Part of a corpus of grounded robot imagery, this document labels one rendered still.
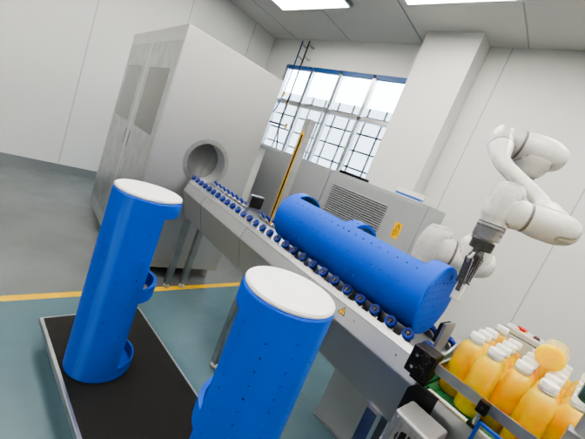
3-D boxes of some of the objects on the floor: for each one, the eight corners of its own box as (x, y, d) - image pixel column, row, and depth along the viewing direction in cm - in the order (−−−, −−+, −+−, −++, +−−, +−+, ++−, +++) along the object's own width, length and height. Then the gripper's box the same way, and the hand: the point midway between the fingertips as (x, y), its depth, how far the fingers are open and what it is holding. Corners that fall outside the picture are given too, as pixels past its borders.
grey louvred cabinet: (257, 249, 461) (292, 155, 437) (384, 341, 327) (446, 213, 303) (228, 247, 420) (265, 144, 395) (359, 353, 286) (428, 205, 261)
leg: (183, 284, 284) (205, 220, 273) (185, 287, 280) (207, 223, 269) (177, 284, 280) (198, 219, 269) (178, 287, 276) (201, 222, 265)
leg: (216, 362, 204) (248, 276, 194) (219, 368, 200) (253, 281, 190) (208, 363, 201) (240, 276, 190) (211, 370, 196) (245, 281, 186)
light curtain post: (235, 318, 263) (311, 120, 234) (238, 322, 259) (316, 122, 230) (229, 318, 259) (305, 118, 230) (232, 323, 255) (311, 118, 226)
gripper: (490, 242, 103) (457, 305, 107) (500, 246, 112) (469, 304, 116) (467, 233, 109) (437, 293, 113) (479, 237, 118) (450, 293, 122)
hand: (458, 290), depth 114 cm, fingers closed
